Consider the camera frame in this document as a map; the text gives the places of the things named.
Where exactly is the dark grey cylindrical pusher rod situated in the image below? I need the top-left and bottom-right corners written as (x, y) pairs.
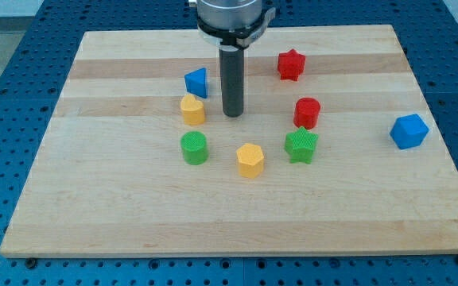
top-left (219, 49), bottom-right (245, 118)

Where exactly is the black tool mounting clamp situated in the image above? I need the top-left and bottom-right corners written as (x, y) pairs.
top-left (197, 6), bottom-right (276, 51)

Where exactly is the blue triangle block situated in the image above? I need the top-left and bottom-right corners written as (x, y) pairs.
top-left (184, 68), bottom-right (208, 99)

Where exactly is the red star block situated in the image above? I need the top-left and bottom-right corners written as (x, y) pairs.
top-left (278, 49), bottom-right (306, 81)

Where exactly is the yellow heart block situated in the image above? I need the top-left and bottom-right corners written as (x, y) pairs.
top-left (180, 94), bottom-right (205, 126)

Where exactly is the red cylinder block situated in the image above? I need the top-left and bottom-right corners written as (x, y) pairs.
top-left (293, 98), bottom-right (321, 129)

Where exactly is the green cylinder block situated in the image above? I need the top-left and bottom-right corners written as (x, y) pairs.
top-left (180, 131), bottom-right (209, 165)

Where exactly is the yellow hexagon block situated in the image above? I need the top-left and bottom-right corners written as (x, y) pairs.
top-left (236, 143), bottom-right (265, 179)

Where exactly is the green star block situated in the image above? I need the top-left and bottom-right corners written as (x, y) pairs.
top-left (284, 126), bottom-right (319, 164)

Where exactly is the light wooden board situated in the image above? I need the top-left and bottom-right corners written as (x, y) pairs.
top-left (0, 25), bottom-right (458, 258)

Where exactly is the blue cube block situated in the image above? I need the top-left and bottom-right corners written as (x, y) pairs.
top-left (390, 114), bottom-right (429, 149)

